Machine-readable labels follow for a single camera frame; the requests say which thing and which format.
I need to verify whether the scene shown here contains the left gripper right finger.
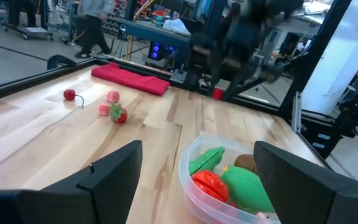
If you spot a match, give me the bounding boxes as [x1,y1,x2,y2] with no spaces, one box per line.
[252,140,358,224]

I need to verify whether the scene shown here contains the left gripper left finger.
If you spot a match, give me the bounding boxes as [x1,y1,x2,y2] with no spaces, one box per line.
[0,139,144,224]

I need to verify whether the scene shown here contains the green ribbed toy cabbage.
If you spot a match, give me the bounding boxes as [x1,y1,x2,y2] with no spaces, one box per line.
[221,164,275,214]

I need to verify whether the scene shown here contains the brown toy kiwi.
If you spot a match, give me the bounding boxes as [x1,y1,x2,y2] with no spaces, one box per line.
[234,154,258,174]

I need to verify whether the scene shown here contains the red toy strawberry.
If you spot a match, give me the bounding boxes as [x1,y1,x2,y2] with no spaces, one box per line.
[109,103,129,124]

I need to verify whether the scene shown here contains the red toy tomato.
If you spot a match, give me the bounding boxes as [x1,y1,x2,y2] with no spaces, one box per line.
[191,169,230,203]

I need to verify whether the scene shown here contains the green toy pea pod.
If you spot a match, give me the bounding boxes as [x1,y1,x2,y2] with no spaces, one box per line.
[188,146,226,175]

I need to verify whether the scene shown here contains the red toy cherry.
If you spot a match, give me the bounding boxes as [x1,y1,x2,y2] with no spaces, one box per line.
[63,88,85,109]

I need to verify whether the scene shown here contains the black wheeled stand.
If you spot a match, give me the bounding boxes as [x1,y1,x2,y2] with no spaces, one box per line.
[334,89,358,140]

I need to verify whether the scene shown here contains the clear plastic food container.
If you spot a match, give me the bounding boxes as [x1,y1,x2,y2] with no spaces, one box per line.
[178,134,282,224]

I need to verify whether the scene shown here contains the red folded cloth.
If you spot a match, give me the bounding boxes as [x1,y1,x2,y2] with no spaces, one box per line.
[91,62,171,96]

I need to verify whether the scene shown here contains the small red object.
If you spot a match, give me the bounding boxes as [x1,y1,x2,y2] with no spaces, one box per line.
[212,88,225,101]

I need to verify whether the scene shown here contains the computer with blue fans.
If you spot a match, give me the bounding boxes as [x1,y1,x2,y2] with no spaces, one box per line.
[147,41,177,62]

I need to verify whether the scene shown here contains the person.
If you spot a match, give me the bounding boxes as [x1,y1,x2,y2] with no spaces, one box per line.
[74,0,115,59]
[7,0,39,28]

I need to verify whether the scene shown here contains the grey desk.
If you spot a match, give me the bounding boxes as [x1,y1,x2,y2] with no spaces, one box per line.
[116,17,195,68]

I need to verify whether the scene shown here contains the flat wheeled cart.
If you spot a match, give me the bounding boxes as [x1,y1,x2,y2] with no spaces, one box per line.
[1,23,55,41]

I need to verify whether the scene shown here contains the white bag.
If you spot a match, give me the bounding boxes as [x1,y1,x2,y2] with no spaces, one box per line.
[162,18,191,35]

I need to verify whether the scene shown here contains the black frame clamp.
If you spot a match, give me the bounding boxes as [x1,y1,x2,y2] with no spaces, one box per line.
[46,54,78,71]

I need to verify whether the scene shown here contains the black metal table frame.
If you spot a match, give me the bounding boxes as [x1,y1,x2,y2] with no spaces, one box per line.
[0,0,354,161]

